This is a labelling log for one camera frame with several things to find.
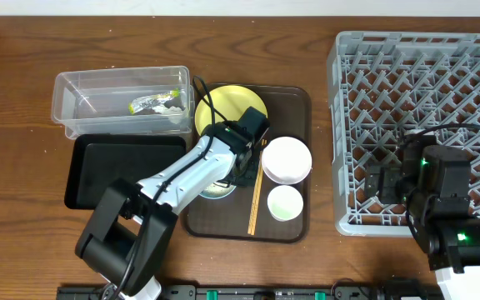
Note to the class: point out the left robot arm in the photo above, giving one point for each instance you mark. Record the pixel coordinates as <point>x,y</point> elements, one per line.
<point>128,233</point>

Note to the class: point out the grey plastic dishwasher rack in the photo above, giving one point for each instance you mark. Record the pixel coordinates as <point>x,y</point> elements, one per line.
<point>382,84</point>

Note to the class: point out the dark brown serving tray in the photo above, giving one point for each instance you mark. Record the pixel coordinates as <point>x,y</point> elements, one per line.
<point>233,216</point>

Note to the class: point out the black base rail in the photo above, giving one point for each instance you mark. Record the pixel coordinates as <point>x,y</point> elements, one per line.
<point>186,292</point>

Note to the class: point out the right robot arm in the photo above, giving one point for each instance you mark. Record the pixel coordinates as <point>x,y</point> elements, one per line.
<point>432,182</point>

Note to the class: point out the small white green cup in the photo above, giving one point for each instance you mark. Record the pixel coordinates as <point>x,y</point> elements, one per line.
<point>285,203</point>

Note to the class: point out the green snack wrapper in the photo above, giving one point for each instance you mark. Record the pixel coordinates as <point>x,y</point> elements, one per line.
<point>162,103</point>

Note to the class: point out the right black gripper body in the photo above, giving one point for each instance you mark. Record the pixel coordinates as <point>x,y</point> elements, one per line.
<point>375,183</point>

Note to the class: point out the yellow round plate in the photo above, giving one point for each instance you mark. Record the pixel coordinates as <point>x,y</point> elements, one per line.
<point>231,101</point>

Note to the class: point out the light blue bowl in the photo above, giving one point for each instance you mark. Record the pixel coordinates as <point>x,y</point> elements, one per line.
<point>217,190</point>

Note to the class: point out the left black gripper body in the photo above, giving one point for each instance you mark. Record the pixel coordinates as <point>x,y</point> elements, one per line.
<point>248,177</point>

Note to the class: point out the black plastic bin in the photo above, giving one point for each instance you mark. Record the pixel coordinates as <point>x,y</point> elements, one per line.
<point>100,159</point>

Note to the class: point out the clear plastic bin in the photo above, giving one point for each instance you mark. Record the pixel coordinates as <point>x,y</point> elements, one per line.
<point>96,101</point>

